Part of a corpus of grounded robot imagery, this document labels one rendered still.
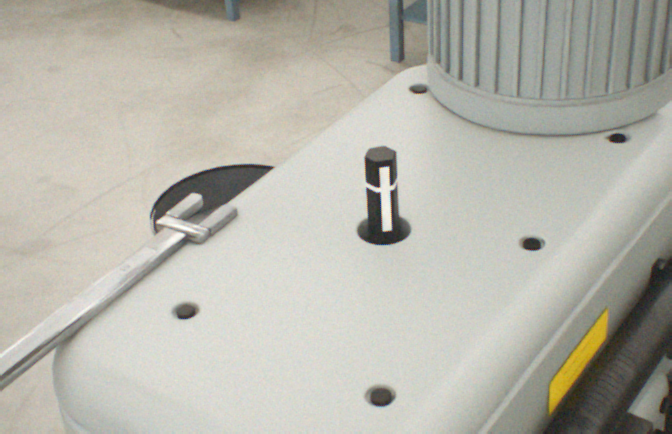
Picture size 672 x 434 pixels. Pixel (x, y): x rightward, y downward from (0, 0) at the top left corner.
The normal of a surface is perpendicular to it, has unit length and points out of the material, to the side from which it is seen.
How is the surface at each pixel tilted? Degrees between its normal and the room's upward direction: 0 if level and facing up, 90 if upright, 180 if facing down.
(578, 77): 90
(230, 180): 86
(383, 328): 0
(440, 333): 0
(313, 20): 0
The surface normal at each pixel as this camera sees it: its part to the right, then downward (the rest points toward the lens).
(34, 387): -0.07, -0.83
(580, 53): 0.03, 0.56
